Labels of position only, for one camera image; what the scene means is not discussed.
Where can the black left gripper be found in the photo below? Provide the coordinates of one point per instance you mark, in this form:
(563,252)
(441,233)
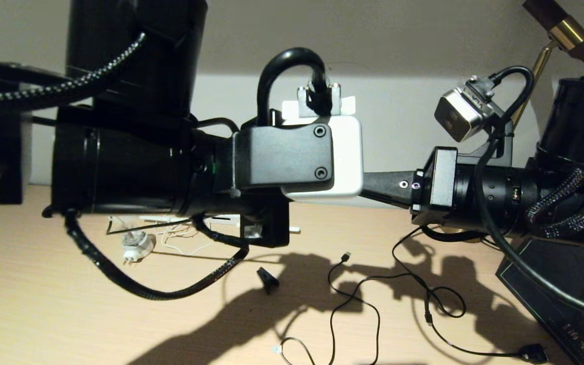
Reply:
(274,223)

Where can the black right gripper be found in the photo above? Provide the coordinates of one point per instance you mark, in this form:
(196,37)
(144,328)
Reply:
(441,177)

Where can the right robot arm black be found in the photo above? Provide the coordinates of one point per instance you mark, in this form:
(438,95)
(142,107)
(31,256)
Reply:
(500,195)

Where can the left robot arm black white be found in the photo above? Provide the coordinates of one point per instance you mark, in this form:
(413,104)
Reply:
(135,167)

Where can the white router with antennas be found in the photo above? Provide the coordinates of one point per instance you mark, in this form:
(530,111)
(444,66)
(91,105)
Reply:
(155,219)

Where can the small black clip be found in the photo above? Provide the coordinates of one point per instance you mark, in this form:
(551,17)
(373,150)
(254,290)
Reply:
(268,280)

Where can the black box with bag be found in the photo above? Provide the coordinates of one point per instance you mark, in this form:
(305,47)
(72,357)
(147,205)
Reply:
(540,284)

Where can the black round desk grommet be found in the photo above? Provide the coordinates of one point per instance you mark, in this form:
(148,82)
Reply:
(47,211)

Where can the brass desk lamp dark shade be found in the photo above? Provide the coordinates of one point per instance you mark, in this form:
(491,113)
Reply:
(566,33)

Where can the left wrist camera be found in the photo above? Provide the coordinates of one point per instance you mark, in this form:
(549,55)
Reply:
(345,106)

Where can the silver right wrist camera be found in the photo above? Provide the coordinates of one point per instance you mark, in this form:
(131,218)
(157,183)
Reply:
(457,116)

